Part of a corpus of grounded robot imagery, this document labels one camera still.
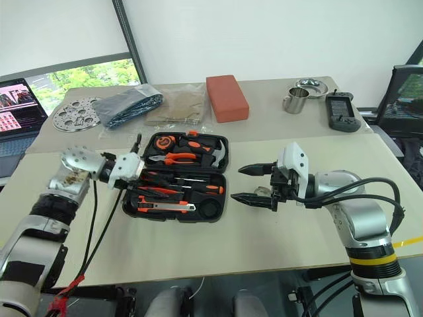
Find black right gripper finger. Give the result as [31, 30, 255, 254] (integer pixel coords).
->
[229, 193, 274, 208]
[237, 162, 278, 178]

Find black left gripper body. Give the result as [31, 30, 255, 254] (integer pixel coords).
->
[114, 171, 147, 192]

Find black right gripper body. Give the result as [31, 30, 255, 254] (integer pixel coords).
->
[269, 164, 300, 213]

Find black orange handled screwdriver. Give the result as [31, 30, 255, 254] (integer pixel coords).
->
[155, 183, 226, 196]
[141, 170, 212, 186]

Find black orange utility knife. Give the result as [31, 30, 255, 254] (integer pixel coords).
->
[137, 196, 198, 214]

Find black tool case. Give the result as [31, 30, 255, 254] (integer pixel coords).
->
[122, 130, 231, 223]

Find orange black tape measure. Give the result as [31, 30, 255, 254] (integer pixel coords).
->
[154, 134, 179, 151]

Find dark cloth in plastic bag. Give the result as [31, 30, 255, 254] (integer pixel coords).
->
[91, 85, 165, 129]

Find beige cloth in plastic bag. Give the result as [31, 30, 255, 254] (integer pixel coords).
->
[143, 84, 212, 128]

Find stainless steel cup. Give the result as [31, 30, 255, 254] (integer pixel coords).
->
[282, 87, 313, 115]

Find red brick block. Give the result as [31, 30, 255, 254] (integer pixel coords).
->
[206, 75, 250, 124]

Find perforated round metal plate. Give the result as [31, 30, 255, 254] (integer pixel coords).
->
[52, 97, 102, 132]

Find dark handheld controller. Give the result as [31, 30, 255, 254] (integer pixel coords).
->
[325, 88, 360, 133]

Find stainless steel bowl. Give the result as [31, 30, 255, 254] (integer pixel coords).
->
[293, 78, 328, 100]

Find grey rounded shape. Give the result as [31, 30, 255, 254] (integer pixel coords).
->
[147, 286, 194, 317]

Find open laptop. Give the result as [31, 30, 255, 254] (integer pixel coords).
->
[0, 78, 49, 179]

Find black office chair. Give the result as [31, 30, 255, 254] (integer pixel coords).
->
[376, 64, 423, 139]

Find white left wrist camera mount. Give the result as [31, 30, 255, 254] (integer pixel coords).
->
[107, 152, 146, 191]

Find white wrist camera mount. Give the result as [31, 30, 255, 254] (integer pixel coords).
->
[107, 152, 146, 191]
[276, 141, 311, 199]

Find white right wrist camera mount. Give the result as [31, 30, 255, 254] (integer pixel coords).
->
[276, 141, 311, 199]

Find orange handled pliers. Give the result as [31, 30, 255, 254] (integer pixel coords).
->
[147, 152, 199, 166]

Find claw hammer orange black handle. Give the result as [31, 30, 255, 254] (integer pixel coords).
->
[180, 138, 228, 169]

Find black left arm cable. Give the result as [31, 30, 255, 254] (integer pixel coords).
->
[49, 131, 143, 317]

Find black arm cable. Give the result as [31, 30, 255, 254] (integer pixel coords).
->
[49, 131, 143, 317]
[295, 177, 406, 232]

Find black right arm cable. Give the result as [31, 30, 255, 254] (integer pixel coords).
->
[295, 177, 406, 232]

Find thin white cable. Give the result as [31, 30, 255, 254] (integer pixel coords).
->
[194, 276, 206, 301]

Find dark window frame post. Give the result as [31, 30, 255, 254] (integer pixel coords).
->
[112, 0, 148, 85]

